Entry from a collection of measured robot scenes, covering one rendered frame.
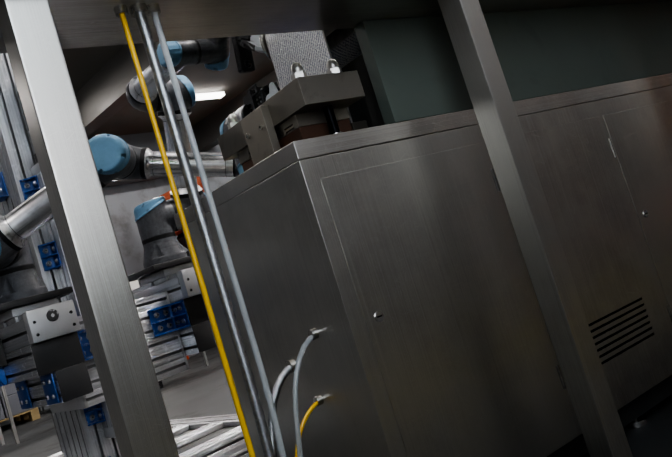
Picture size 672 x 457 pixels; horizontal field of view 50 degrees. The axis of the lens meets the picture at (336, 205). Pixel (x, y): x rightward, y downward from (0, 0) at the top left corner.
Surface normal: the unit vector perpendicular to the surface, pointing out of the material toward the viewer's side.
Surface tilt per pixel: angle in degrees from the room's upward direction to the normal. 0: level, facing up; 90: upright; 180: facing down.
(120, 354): 90
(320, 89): 90
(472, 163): 90
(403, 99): 90
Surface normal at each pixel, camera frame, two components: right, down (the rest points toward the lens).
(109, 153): 0.14, -0.17
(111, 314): 0.54, -0.24
